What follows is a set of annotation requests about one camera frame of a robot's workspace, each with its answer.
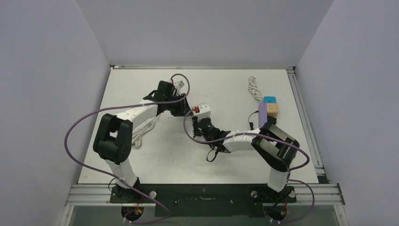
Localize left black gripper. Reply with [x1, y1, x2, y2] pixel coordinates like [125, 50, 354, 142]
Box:
[165, 94, 192, 118]

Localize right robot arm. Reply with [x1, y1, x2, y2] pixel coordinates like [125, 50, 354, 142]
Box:
[192, 116, 300, 202]

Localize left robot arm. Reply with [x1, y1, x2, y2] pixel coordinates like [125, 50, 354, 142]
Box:
[93, 81, 190, 202]

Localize blue plug cube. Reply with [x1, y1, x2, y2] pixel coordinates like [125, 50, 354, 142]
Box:
[263, 96, 277, 104]

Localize orange plug cube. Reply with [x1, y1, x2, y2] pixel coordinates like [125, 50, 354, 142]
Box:
[266, 103, 279, 118]

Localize purple power strip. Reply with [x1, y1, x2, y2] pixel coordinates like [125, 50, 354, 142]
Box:
[258, 102, 268, 128]

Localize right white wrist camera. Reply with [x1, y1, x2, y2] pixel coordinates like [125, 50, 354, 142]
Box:
[193, 103, 211, 119]

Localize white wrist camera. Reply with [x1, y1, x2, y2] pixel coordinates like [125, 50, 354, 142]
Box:
[193, 103, 211, 119]
[172, 81, 184, 96]

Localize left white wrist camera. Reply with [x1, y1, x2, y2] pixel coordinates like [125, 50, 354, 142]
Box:
[172, 81, 184, 96]

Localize braided white cord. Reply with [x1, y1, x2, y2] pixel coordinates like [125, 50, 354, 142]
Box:
[247, 76, 264, 104]

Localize black plug with cable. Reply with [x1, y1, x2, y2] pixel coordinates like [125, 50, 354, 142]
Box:
[247, 111, 277, 130]

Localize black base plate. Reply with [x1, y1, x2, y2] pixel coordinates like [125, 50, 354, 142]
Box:
[110, 184, 297, 217]

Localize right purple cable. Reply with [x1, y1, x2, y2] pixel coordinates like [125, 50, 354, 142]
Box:
[183, 109, 315, 224]

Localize purple cable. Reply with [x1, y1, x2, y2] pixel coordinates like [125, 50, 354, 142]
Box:
[64, 73, 191, 224]
[183, 109, 315, 224]

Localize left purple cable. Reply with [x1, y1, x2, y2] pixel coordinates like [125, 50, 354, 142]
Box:
[64, 73, 191, 224]

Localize aluminium frame rail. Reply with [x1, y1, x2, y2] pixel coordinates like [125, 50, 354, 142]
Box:
[287, 67, 345, 206]

